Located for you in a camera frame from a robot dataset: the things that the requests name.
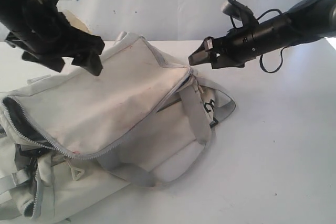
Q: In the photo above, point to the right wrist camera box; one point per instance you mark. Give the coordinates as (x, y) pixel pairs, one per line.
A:
(237, 10)

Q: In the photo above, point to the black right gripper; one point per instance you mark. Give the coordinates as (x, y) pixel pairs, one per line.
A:
(233, 50)

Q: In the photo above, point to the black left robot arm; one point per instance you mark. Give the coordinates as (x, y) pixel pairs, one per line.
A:
(47, 37)

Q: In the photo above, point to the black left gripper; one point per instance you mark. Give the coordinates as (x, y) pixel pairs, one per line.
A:
(37, 27)

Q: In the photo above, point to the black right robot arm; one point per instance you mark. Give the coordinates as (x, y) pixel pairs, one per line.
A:
(306, 22)

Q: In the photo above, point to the white canvas duffel bag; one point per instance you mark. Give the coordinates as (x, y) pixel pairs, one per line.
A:
(70, 140)

